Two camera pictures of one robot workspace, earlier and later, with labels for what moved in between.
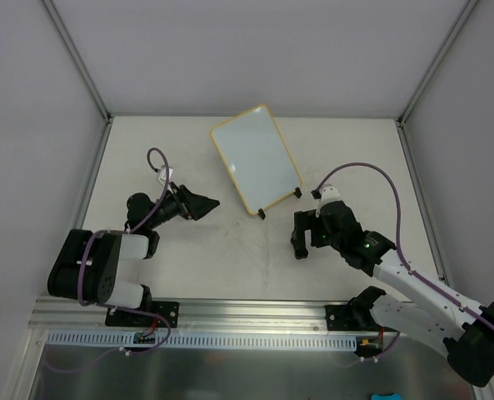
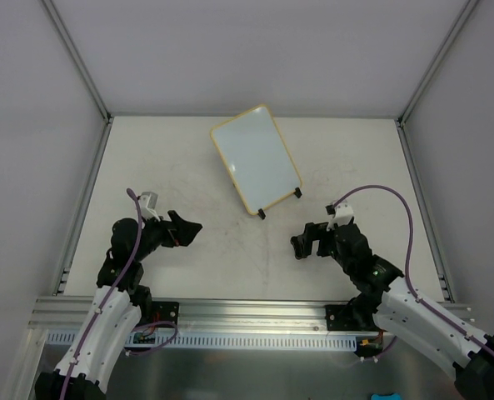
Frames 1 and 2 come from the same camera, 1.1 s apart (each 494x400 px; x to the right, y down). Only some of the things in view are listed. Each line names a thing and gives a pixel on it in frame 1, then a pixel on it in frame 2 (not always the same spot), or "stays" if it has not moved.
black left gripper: (184, 204) → (170, 232)
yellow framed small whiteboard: (256, 157) stays
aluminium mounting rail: (192, 313) stays
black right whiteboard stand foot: (297, 192) stays
